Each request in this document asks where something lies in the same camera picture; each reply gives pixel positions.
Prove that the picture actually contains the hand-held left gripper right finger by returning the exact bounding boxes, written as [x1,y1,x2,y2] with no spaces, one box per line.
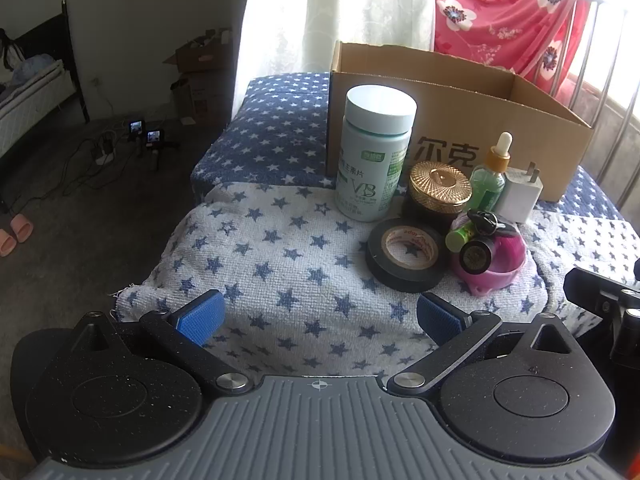
[387,291,581,397]

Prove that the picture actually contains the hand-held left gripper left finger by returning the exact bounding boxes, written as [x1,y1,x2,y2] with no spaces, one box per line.
[75,289,253,396]

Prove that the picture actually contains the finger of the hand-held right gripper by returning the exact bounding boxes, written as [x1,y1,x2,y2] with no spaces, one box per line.
[564,267,626,318]

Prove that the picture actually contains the pink plastic bowl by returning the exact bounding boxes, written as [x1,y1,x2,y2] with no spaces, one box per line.
[450,220,528,298]

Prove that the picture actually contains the small black bottle gold cap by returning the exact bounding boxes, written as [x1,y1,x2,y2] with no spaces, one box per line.
[459,234,496,276]

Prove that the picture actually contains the black tape roll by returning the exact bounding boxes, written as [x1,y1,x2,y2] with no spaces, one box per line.
[365,217,448,293]

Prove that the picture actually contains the small green tube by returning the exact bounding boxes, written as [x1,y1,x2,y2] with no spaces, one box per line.
[445,222,476,253]

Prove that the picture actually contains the black key fob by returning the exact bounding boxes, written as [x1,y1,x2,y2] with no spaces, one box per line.
[467,210,518,238]

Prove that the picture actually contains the white charger plug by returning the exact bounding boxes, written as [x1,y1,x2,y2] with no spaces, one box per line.
[496,161,544,224]

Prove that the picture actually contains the black jar with gold lid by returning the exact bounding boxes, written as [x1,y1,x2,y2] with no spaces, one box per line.
[404,162,473,236]

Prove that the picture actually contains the green dropper bottle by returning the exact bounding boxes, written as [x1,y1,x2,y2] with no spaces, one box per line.
[469,132,513,213]

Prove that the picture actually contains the white pill bottle green label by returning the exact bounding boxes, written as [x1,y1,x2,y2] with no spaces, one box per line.
[336,85,418,222]

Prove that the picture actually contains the brown cardboard box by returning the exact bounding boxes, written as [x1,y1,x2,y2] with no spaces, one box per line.
[327,41,595,204]
[170,72,233,126]

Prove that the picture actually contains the patchwork star blanket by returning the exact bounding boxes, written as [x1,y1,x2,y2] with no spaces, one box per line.
[190,72,626,221]

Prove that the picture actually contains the closed brown cardboard box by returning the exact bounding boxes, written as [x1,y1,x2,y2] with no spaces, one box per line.
[170,72,233,126]

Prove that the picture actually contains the open cardboard box with clutter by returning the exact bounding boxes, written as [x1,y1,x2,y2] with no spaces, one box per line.
[162,27,233,73]

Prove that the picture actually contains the pink floral cloth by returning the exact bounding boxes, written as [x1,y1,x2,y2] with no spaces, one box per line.
[429,0,591,106]

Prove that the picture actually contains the pale blue cloth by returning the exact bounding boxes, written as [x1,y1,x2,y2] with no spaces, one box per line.
[10,55,57,86]

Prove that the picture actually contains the white patterned curtain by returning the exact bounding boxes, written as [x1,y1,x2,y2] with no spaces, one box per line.
[232,0,436,126]

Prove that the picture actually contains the small camera on tripod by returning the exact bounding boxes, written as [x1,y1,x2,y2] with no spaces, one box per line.
[145,130,164,171]
[127,119,147,158]

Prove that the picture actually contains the black floor cables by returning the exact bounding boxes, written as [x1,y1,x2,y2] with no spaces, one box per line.
[10,127,131,211]

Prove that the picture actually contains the bed with dark frame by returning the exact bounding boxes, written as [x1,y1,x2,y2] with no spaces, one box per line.
[0,0,91,161]

